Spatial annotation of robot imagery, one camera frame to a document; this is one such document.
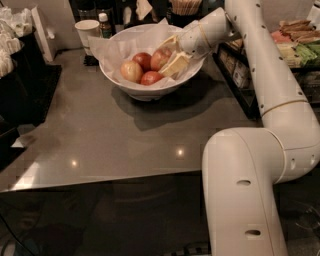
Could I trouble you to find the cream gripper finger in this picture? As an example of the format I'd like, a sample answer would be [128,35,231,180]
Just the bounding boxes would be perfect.
[158,35,180,52]
[159,51,191,77]

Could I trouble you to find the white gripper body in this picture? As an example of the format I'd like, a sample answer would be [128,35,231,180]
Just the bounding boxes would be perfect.
[178,21,210,56]

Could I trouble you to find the red apple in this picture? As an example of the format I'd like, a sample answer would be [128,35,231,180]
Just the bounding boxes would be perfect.
[150,47,172,71]
[140,71,164,86]
[132,52,151,72]

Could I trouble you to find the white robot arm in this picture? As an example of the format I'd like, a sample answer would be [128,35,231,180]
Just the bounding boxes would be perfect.
[178,0,320,256]

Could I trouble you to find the yellow-red apple front left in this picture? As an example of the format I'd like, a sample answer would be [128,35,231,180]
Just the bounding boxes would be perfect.
[120,60,143,83]

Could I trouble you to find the white ceramic bowl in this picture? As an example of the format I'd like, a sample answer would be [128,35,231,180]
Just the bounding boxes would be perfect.
[98,23,205,102]

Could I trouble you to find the white paper bowl liner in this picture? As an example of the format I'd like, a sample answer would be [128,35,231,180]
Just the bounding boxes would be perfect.
[87,17,205,90]

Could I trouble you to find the black cup of stirrers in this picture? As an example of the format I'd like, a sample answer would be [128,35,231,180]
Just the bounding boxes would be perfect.
[169,0,202,28]

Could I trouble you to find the small glass sauce bottle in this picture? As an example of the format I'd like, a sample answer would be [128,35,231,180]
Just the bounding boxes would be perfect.
[98,12,112,39]

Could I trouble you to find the white paper cup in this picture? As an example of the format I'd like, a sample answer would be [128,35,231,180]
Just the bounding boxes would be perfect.
[75,20,100,56]

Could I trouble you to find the black rubber mat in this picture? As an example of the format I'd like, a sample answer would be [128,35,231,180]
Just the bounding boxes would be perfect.
[31,65,62,126]

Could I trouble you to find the black container with napkins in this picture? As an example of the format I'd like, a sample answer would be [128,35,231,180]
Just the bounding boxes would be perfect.
[0,7,45,124]

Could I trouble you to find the black wire condiment rack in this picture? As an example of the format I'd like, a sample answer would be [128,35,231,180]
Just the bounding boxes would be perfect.
[211,19,320,120]

